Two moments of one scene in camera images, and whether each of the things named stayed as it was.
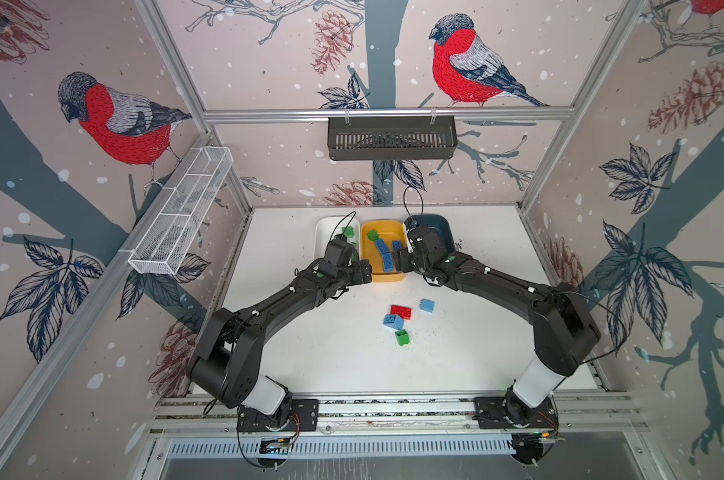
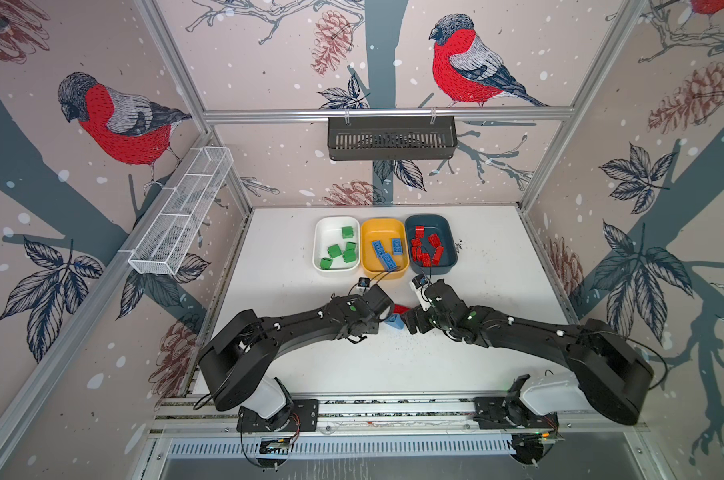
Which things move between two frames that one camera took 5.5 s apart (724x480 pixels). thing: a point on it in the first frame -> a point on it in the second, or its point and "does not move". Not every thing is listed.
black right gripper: [402, 258] -> [419, 314]
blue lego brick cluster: [393, 320] does not move
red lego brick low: [402, 311] does not move
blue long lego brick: [388, 261] does not move
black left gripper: [359, 276] -> [375, 325]
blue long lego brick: [382, 248] does not move
